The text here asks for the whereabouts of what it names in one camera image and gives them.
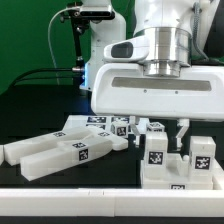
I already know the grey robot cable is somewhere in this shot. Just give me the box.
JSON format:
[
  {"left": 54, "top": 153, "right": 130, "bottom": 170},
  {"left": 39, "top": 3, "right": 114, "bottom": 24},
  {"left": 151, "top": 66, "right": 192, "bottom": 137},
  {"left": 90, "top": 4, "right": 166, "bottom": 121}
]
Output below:
[{"left": 47, "top": 5, "right": 82, "bottom": 86}]

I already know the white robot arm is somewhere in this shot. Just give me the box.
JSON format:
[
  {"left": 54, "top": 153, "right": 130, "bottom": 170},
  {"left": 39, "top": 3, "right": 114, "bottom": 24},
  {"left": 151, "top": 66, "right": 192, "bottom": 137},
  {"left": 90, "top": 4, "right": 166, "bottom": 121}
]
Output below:
[{"left": 91, "top": 0, "right": 224, "bottom": 122}]

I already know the white marker base plate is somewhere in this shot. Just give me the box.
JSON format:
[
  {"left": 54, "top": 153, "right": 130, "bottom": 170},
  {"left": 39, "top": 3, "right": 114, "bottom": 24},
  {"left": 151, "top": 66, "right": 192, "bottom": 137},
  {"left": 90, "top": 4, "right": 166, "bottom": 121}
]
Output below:
[{"left": 63, "top": 115, "right": 149, "bottom": 134}]

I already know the white chair back frame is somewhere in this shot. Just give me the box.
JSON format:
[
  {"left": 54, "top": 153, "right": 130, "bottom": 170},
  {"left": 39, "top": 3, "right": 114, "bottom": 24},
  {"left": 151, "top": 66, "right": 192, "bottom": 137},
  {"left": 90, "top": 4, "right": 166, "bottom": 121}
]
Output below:
[{"left": 3, "top": 126, "right": 128, "bottom": 181}]

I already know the black table cable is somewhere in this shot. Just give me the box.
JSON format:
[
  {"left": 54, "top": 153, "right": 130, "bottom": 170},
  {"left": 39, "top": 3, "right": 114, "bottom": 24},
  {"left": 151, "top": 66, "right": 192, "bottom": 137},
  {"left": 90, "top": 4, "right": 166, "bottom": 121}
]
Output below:
[{"left": 8, "top": 67, "right": 84, "bottom": 91}]

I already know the white marker cube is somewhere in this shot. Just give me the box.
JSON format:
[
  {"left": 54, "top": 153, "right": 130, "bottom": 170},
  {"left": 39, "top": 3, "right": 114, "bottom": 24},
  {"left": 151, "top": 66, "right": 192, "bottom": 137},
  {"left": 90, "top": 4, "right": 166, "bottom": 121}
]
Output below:
[
  {"left": 146, "top": 122, "right": 165, "bottom": 132},
  {"left": 111, "top": 121, "right": 128, "bottom": 138}
]

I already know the white L-shaped wall fence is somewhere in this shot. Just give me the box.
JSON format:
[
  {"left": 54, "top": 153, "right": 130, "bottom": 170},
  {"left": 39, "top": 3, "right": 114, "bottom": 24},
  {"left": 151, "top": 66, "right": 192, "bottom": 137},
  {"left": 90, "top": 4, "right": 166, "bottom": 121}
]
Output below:
[{"left": 0, "top": 172, "right": 224, "bottom": 217}]

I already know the white chair seat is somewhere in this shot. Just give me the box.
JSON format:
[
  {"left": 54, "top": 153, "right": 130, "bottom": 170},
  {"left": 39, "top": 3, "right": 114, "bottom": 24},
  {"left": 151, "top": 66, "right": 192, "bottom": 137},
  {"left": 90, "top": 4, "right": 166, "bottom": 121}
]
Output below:
[{"left": 140, "top": 154, "right": 224, "bottom": 190}]

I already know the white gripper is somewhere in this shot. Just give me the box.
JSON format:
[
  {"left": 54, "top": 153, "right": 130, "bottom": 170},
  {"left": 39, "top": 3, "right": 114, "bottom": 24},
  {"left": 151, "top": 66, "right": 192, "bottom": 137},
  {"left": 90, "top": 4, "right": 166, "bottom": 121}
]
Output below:
[{"left": 91, "top": 63, "right": 224, "bottom": 149}]

